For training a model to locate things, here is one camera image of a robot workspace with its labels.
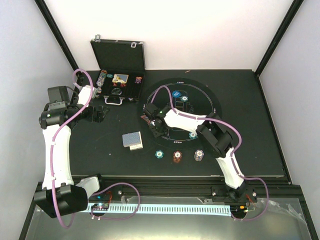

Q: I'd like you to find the blue round button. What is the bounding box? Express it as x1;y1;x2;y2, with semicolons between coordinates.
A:
172;90;182;98

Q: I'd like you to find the green chip top seat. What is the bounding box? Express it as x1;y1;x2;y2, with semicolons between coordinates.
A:
180;96;188;102

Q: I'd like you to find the green chip seat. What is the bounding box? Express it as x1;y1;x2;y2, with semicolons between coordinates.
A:
189;132;197;139
180;96;188;102

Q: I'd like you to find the green poker chip stack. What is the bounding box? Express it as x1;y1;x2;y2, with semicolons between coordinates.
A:
155;150;164;159

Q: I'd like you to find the green chip bottom seat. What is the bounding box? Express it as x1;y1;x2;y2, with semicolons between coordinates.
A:
189;132;197;139

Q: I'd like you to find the orange poker chip stack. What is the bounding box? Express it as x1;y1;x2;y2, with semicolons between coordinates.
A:
172;150;182;163

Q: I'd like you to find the blue white poker chip stack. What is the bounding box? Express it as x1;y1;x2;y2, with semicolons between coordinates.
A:
194;149;205;162

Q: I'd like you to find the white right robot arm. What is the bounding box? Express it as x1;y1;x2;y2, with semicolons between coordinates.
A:
143;102;246;202

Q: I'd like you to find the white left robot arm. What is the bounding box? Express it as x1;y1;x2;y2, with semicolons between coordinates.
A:
33;85;109;218

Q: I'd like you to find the red triangle marker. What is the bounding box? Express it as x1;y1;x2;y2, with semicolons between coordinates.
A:
140;115;150;124

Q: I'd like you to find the chip row in case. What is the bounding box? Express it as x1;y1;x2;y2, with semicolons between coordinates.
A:
96;69;108;90

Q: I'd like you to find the blue playing card deck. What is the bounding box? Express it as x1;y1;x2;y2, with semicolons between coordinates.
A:
122;131;142;148

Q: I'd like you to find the card pack in case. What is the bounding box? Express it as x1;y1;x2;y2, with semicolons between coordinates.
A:
112;73;129;84

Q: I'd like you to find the white card box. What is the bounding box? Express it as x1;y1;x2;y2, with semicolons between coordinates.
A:
129;143;143;151

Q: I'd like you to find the round black poker mat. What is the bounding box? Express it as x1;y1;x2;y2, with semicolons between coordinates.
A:
137;77;222;150

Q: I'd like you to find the purple chip in case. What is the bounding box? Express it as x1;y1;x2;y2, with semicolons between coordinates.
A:
135;76;143;84

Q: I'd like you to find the black poker chip case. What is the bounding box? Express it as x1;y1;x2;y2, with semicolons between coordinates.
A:
90;34;146;106

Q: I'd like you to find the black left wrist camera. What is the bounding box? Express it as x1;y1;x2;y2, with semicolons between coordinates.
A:
47;86;71;110

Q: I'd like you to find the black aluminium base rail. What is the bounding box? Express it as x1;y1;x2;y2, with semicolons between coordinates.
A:
98;175;305;203

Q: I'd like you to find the white slotted cable duct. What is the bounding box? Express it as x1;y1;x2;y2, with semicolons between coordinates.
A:
84;203;231;217

